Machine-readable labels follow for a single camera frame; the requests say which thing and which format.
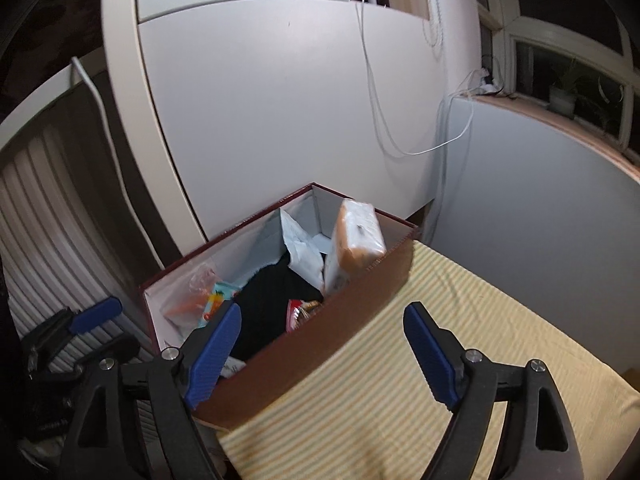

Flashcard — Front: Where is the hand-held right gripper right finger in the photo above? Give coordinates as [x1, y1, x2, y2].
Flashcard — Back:
[403, 301, 586, 480]

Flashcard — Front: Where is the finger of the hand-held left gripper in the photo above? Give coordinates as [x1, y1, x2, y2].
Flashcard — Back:
[27, 298, 124, 357]
[65, 335, 141, 377]

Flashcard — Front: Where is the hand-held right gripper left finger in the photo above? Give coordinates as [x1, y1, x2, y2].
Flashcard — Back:
[57, 301, 242, 480]

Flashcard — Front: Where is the clear bag of red thread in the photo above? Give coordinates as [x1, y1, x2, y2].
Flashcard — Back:
[160, 264, 221, 330]

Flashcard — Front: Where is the black fuzzy sock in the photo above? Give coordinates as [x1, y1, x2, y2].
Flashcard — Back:
[230, 255, 326, 362]

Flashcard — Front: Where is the dark red cardboard box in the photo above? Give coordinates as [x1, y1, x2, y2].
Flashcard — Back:
[139, 182, 422, 433]

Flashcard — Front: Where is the orange tissue pack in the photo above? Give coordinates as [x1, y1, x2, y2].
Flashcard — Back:
[322, 199, 389, 297]

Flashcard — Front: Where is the teal and orange packet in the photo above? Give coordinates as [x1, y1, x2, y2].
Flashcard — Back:
[197, 282, 244, 329]

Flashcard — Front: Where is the striped bed sheet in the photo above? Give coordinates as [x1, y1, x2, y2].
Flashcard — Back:
[217, 240, 640, 480]

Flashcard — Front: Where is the white ribbed panel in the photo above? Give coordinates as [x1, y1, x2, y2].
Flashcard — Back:
[0, 122, 153, 361]

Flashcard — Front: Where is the red snack packet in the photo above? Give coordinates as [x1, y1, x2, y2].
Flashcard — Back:
[285, 298, 324, 334]

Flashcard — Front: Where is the white plastic bag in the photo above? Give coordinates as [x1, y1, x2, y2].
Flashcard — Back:
[279, 207, 332, 292]

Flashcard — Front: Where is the white pipe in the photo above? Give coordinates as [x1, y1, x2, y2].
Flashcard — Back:
[71, 56, 164, 272]

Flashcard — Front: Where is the white wardrobe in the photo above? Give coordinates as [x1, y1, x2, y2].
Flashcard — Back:
[101, 0, 483, 261]

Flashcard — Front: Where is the white power strip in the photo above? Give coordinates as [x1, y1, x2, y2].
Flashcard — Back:
[470, 67, 504, 97]

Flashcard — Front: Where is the potted plant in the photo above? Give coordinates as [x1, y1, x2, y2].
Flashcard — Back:
[546, 57, 587, 117]

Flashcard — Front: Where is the window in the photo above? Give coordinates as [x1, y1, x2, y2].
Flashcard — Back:
[472, 0, 640, 153]

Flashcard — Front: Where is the looped white cable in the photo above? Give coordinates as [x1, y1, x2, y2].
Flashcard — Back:
[358, 0, 475, 158]

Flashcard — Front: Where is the white beaded blind cord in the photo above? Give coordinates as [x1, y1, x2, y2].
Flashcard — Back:
[421, 0, 447, 49]

